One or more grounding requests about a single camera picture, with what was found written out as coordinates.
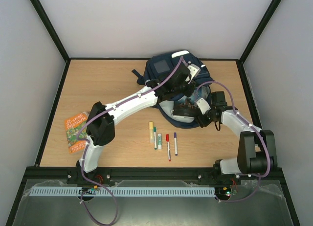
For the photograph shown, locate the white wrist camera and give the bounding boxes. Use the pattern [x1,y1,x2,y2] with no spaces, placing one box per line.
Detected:
[196,97,211,115]
[188,64,201,79]

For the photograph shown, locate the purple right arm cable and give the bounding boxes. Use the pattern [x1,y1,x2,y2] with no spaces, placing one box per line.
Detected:
[194,81,273,203]

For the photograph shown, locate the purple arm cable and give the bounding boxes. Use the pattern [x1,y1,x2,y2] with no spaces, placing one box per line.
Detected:
[77,56,184,226]
[194,81,273,203]

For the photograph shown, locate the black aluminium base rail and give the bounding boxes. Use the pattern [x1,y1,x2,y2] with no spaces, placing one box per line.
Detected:
[24,166,284,186]

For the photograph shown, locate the orange Treehouse book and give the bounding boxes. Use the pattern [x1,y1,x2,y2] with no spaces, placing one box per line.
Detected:
[64,112,89,154]

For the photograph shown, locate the white glue stick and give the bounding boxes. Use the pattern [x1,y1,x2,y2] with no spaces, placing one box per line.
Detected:
[157,133,162,150]

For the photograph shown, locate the navy blue student backpack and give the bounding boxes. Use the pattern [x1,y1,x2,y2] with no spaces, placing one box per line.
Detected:
[132,50,213,129]

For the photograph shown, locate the light blue cable duct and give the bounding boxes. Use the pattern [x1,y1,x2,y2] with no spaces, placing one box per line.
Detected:
[29,186,216,197]

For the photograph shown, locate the dark Wuthering Heights book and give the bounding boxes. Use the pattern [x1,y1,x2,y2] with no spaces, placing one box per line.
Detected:
[172,90,208,117]

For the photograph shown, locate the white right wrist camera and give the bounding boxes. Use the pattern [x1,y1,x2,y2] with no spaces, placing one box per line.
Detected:
[196,97,211,115]

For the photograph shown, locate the red marker pen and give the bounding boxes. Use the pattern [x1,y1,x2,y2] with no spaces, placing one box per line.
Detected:
[166,134,171,161]

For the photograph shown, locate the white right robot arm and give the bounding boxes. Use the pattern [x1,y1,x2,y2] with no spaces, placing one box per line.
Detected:
[195,91,278,183]

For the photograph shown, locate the purple marker pen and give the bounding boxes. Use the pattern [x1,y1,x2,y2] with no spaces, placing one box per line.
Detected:
[174,132,178,156]

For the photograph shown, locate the yellow highlighter pen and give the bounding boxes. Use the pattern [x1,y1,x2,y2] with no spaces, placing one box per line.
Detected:
[149,121,155,143]

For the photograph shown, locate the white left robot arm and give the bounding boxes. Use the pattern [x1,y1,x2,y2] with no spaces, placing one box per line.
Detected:
[79,59,200,173]

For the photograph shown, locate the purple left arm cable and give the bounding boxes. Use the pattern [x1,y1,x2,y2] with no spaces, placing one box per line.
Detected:
[77,56,184,226]

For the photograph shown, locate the green marker pen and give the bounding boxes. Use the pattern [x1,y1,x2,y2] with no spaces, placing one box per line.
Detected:
[153,127,157,150]

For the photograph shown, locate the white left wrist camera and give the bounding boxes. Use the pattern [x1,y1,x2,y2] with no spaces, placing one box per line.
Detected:
[188,64,201,79]

